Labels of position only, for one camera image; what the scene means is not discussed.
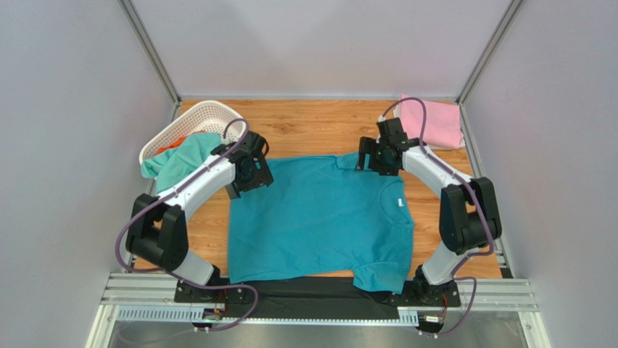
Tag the white plastic laundry basket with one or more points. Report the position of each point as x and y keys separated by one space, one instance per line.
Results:
x=209 y=116

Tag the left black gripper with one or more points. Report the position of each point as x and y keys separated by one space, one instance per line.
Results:
x=262 y=176

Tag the teal t shirt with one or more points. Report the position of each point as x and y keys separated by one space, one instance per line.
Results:
x=322 y=215

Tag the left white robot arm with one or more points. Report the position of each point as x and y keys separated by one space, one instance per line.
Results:
x=157 y=231

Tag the aluminium frame rail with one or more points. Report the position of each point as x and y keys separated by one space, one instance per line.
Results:
x=149 y=297

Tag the orange garment in basket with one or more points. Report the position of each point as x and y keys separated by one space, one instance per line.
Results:
x=176 y=143

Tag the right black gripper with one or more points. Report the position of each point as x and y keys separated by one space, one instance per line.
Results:
x=365 y=155

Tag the light mint t shirt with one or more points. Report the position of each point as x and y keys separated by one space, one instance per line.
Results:
x=172 y=166

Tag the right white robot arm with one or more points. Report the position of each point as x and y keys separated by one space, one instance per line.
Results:
x=469 y=220

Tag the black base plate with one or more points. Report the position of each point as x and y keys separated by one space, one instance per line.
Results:
x=322 y=298

